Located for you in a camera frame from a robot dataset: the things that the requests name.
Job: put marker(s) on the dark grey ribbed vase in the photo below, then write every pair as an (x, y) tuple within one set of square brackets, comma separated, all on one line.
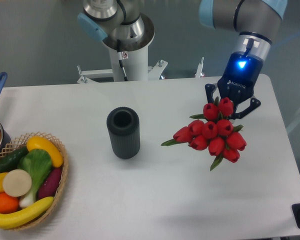
[(123, 126)]

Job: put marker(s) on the green bok choy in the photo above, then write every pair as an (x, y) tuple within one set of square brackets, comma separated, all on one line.
[(37, 163)]

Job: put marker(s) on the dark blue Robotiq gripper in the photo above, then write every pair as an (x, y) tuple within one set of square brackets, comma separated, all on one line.
[(237, 83)]

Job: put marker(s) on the green cucumber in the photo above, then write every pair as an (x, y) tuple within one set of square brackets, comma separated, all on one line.
[(12, 159)]

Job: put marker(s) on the beige round disc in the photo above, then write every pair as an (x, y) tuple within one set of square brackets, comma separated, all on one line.
[(17, 183)]

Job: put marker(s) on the purple eggplant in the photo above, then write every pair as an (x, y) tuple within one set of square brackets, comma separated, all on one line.
[(50, 185)]

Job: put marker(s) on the red tulip bouquet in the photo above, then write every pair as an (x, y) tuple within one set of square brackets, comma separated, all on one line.
[(213, 131)]

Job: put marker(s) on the orange fruit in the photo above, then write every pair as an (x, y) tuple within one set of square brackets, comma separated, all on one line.
[(8, 204)]

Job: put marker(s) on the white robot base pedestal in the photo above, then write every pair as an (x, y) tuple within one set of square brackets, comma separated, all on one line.
[(126, 33)]

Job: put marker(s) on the woven wicker basket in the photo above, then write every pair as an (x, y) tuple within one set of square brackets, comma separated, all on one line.
[(21, 141)]

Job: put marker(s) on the yellow banana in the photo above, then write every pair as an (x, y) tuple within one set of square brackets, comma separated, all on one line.
[(26, 215)]

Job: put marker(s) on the silver blue-capped robot arm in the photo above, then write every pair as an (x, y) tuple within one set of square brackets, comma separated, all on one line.
[(257, 23)]

